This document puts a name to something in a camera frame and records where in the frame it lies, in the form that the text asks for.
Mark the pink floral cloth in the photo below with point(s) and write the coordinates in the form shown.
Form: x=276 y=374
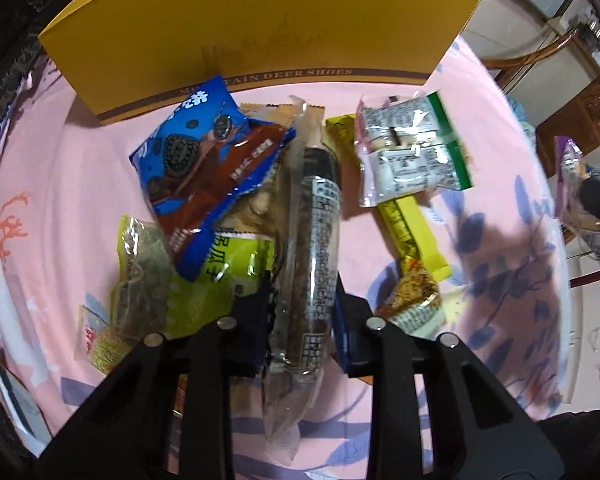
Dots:
x=70 y=200

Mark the light blue cloth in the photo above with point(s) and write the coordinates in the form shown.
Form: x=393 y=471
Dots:
x=520 y=110

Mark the white packet with green edge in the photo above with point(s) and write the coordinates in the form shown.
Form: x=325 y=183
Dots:
x=415 y=172
x=400 y=120

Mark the yellow cardboard box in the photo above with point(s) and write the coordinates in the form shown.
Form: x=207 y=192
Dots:
x=260 y=25

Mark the purple edged snack packet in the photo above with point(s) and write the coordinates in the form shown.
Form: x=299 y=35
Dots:
x=570 y=185

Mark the long yellow snack packet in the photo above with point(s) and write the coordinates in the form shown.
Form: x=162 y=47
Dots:
x=420 y=240

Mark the long clear snack packet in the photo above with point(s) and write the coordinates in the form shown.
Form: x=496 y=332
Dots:
x=315 y=240

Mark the lime green snack packet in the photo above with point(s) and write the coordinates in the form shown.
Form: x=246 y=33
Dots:
x=215 y=280

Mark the beige snack packet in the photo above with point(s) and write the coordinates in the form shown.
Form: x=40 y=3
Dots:
x=280 y=115

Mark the blue cookie packet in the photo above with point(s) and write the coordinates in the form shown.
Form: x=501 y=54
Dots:
x=190 y=160

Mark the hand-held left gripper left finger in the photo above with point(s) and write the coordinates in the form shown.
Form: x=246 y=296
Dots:
x=250 y=340

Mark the dark carved wooden bench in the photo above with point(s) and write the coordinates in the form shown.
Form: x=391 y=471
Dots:
x=10 y=10

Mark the gold orange snack packet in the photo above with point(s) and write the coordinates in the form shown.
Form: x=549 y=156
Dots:
x=412 y=300

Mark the clear packet with red label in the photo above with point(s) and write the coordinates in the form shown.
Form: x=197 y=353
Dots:
x=100 y=345

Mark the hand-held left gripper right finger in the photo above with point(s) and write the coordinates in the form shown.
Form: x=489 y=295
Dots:
x=345 y=342

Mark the clear yellow green packet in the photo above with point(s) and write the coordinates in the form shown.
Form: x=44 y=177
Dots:
x=140 y=270

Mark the wooden chair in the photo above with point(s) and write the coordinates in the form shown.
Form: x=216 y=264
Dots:
x=590 y=105

